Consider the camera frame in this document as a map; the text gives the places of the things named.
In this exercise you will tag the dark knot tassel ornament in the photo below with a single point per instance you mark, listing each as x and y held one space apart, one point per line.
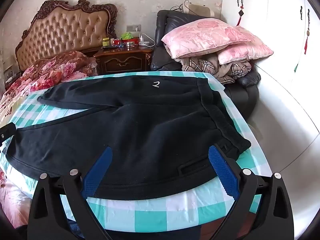
241 13

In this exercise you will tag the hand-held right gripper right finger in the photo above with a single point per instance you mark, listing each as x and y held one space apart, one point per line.
223 172

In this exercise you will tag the large pink floral pillow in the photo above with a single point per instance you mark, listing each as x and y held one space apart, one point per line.
200 37

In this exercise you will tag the white wardrobe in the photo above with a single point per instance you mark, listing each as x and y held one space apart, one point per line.
275 30

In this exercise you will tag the silver round tin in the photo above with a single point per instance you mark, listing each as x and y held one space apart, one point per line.
130 44

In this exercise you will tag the wall socket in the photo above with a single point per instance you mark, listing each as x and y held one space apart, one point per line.
133 27

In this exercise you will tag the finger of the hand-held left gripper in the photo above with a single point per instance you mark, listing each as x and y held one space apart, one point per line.
7 132

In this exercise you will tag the white round charging base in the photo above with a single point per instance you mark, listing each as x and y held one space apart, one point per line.
147 44

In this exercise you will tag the yellow green box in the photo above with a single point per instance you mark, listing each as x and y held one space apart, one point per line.
106 41

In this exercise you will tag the black leather armchair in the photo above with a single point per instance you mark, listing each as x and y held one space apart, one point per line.
240 97

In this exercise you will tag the white charger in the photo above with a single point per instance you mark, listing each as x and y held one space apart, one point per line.
142 38

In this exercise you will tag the teal checked tablecloth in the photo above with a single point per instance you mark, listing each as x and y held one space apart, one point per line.
155 215

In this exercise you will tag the green plastic bag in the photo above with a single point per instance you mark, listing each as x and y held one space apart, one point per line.
127 35

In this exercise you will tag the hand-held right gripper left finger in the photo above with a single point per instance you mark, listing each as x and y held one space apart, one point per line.
98 170

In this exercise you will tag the tufted leather carved headboard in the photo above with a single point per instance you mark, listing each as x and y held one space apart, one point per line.
65 30

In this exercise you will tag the dark wooden nightstand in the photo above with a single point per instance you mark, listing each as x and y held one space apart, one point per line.
122 60

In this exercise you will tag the red tissue box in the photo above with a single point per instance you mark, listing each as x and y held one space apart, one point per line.
125 41

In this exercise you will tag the black pants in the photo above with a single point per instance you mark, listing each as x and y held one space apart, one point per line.
150 130

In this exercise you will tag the small pink floral pillow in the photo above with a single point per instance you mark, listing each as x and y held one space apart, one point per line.
245 52

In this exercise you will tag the plaid folded blanket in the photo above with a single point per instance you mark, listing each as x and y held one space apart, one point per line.
200 66

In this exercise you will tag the red tassel ornament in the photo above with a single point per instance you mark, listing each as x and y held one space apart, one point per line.
306 42

